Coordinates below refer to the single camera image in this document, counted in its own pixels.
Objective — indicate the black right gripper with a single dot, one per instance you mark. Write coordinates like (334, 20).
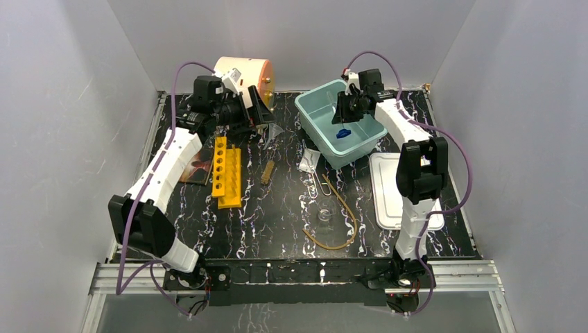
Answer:
(342, 115)

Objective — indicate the small white plastic packet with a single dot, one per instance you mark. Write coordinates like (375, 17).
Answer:
(309, 161)

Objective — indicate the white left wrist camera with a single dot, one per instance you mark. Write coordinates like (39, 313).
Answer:
(232, 78)

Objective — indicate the teal plastic bin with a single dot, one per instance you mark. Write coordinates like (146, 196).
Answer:
(315, 118)

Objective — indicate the tan rubber tubing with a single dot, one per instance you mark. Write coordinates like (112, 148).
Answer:
(346, 223)

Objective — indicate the yellow test tube rack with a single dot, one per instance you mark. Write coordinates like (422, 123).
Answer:
(226, 181)

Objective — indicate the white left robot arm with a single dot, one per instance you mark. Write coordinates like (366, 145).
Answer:
(138, 217)

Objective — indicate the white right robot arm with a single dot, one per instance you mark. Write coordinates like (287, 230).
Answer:
(422, 172)

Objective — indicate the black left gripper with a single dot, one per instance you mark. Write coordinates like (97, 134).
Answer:
(253, 109)

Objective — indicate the white cylindrical drum device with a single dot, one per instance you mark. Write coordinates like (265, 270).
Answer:
(258, 72)

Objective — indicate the aluminium frame rail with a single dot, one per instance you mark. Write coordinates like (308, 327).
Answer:
(450, 275)

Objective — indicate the clear glass test tube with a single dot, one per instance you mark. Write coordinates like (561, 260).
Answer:
(332, 98)

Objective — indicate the small clear glass beaker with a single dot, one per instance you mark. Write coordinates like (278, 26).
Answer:
(324, 217)

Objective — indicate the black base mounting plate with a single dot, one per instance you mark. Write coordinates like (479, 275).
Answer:
(379, 286)

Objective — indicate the brown test tube brush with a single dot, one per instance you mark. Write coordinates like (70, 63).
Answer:
(266, 175)

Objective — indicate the white bin lid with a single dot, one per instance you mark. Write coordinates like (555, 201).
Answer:
(388, 204)

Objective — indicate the clear plastic funnel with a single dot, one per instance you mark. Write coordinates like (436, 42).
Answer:
(273, 131)

